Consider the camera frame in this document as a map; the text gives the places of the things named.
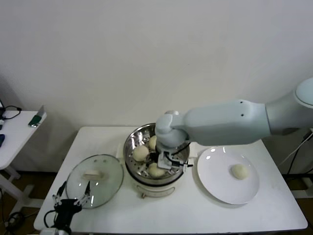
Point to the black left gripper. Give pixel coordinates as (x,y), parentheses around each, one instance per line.
(65,209)

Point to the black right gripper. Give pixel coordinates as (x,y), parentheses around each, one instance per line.
(152,157)

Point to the white steamed baozi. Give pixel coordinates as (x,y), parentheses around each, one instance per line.
(140,153)
(152,142)
(240,171)
(156,171)

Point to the round glass pot lid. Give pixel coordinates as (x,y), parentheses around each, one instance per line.
(107,176)

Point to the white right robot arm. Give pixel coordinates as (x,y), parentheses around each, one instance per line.
(232,122)

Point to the perforated steel steamer basket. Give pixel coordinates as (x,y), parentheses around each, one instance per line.
(133,139)

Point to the white electric cooking pot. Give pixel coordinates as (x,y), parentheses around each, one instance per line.
(154,189)

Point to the round white plate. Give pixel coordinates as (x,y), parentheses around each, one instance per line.
(215,176)

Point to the white side table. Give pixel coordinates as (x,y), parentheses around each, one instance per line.
(17,137)

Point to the dark blue flat object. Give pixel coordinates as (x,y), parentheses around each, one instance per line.
(2,140)

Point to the dark device with screen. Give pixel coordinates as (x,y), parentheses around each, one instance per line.
(1,105)

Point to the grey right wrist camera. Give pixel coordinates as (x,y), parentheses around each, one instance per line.
(166,159)

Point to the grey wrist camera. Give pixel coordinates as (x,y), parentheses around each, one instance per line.
(51,231)
(166,159)

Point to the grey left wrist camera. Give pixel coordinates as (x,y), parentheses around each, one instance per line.
(51,231)

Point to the white metal floor frame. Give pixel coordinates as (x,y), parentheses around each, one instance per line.
(303,193)

